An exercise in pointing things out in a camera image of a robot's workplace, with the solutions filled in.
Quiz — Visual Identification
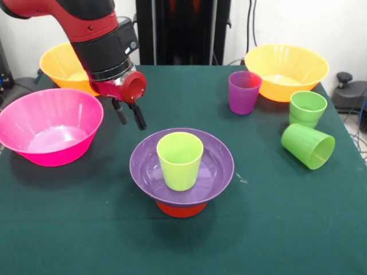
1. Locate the large orange plastic bowl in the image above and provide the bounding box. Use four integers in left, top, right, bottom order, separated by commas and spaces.
244, 44, 330, 103
39, 42, 101, 97

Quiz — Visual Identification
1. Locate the large pink plastic bowl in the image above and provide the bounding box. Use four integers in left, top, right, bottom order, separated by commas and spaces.
0, 88, 104, 167

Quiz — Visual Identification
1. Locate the small red plastic bowl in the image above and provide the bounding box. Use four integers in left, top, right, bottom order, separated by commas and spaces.
155, 200, 208, 219

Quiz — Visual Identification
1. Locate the grey round stand base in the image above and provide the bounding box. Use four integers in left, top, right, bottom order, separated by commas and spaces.
11, 74, 40, 93

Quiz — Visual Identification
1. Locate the green plastic cup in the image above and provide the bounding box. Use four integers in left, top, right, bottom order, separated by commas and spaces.
288, 91, 328, 129
156, 131, 205, 192
280, 123, 336, 171

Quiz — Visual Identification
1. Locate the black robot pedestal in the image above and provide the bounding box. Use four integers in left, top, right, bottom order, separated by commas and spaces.
132, 0, 232, 66

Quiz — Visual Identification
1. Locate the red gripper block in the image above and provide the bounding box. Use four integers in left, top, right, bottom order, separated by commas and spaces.
91, 70, 147, 131

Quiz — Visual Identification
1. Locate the purple plastic cup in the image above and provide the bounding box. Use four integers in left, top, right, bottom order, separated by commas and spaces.
228, 70, 263, 116

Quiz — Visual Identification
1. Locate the dark green table cloth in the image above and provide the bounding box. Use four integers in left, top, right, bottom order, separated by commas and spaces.
0, 65, 367, 275

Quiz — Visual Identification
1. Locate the black knobbed stand base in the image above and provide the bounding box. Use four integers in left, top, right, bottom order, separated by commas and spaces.
332, 71, 367, 114

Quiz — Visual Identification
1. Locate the purple plastic bowl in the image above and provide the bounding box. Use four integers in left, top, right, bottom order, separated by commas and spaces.
129, 127, 235, 207

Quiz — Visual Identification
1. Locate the black equipment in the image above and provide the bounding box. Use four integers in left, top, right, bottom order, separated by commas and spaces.
0, 37, 15, 90

